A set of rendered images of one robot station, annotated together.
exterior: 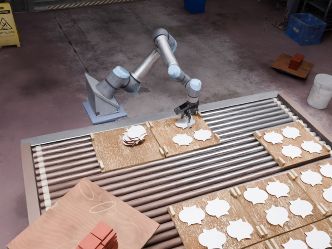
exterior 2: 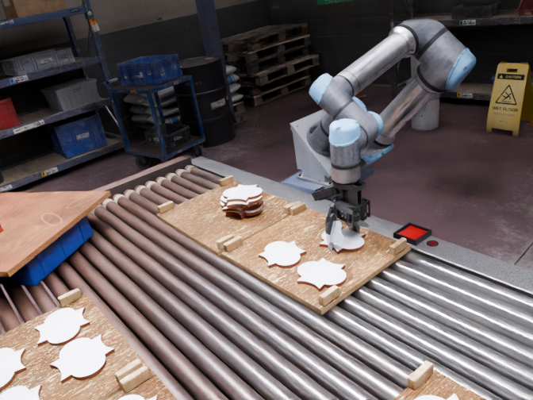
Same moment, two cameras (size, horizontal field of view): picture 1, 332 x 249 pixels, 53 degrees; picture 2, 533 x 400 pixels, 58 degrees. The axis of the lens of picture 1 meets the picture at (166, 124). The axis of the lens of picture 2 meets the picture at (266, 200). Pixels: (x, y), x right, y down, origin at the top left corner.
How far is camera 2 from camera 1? 2.09 m
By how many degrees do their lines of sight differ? 67
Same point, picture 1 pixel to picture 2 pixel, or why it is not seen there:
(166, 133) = (292, 232)
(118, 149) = (212, 209)
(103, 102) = (305, 151)
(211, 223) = (42, 360)
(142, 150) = (221, 226)
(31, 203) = not seen: hidden behind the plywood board
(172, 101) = not seen: outside the picture
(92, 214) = (39, 217)
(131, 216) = (30, 243)
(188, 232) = (21, 335)
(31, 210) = not seen: hidden behind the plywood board
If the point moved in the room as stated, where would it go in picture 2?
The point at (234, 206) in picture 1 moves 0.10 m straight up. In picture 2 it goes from (91, 388) to (75, 351)
